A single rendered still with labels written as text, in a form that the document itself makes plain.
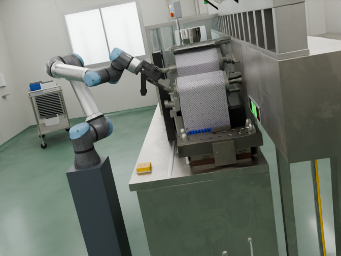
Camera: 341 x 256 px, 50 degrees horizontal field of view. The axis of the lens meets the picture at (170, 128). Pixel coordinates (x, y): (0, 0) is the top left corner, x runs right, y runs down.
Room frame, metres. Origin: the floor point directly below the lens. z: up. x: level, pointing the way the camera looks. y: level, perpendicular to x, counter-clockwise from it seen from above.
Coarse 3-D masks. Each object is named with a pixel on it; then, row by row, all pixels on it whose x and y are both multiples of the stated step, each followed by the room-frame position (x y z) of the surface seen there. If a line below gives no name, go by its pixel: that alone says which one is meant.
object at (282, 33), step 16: (240, 0) 1.60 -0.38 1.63; (256, 0) 1.23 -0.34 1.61; (272, 0) 1.00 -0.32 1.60; (288, 0) 0.99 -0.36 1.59; (304, 0) 0.99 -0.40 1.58; (224, 16) 2.39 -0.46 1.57; (240, 16) 1.76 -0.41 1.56; (256, 16) 1.30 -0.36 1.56; (272, 16) 1.03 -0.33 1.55; (288, 16) 1.00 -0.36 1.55; (304, 16) 0.99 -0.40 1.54; (224, 32) 2.54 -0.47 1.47; (240, 32) 1.76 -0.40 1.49; (256, 32) 1.31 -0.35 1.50; (272, 32) 1.15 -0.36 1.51; (288, 32) 1.00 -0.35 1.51; (304, 32) 0.99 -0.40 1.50; (256, 48) 1.33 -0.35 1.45; (272, 48) 1.15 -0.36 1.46; (288, 48) 1.00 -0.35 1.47; (304, 48) 0.99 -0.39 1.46
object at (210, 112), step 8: (216, 96) 1.83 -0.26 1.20; (224, 96) 1.83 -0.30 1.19; (184, 104) 1.85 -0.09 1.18; (192, 104) 1.85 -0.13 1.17; (200, 104) 1.84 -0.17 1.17; (208, 104) 1.84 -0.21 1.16; (216, 104) 1.83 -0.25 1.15; (224, 104) 1.83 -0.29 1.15; (184, 112) 1.85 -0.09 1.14; (192, 112) 1.85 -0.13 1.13; (200, 112) 1.84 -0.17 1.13; (208, 112) 1.84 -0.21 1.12; (216, 112) 1.84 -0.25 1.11; (224, 112) 1.83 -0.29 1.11; (184, 120) 1.85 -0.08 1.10; (192, 120) 1.85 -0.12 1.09; (200, 120) 1.84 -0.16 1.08; (208, 120) 1.84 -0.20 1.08; (216, 120) 1.84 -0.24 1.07; (224, 120) 1.83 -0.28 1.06; (192, 128) 1.85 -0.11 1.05; (200, 128) 1.84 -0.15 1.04
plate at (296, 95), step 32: (224, 64) 2.83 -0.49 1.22; (256, 64) 1.35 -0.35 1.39; (288, 64) 0.99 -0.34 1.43; (320, 64) 0.98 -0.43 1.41; (256, 96) 1.43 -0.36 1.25; (288, 96) 0.99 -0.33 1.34; (320, 96) 0.98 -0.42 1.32; (288, 128) 0.99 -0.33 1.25; (320, 128) 0.98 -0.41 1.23; (288, 160) 0.99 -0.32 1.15
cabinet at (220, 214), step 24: (144, 192) 1.62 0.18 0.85; (168, 192) 1.61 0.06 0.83; (192, 192) 1.60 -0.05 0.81; (216, 192) 1.59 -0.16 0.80; (240, 192) 1.58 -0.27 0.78; (264, 192) 1.56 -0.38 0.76; (144, 216) 1.62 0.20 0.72; (168, 216) 1.61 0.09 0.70; (192, 216) 1.60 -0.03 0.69; (216, 216) 1.59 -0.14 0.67; (240, 216) 1.58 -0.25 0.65; (264, 216) 1.57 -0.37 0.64; (168, 240) 1.61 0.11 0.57; (192, 240) 1.60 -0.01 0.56; (216, 240) 1.59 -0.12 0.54; (240, 240) 1.58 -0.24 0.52; (264, 240) 1.57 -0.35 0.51
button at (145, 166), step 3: (150, 162) 1.80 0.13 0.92; (138, 165) 1.79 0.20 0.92; (141, 165) 1.78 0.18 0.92; (144, 165) 1.77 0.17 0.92; (147, 165) 1.76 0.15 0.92; (150, 165) 1.77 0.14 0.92; (138, 168) 1.75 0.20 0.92; (141, 168) 1.74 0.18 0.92; (144, 168) 1.74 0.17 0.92; (147, 168) 1.74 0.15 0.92; (150, 168) 1.75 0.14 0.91; (138, 171) 1.75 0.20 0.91; (141, 171) 1.74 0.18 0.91; (144, 171) 1.74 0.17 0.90
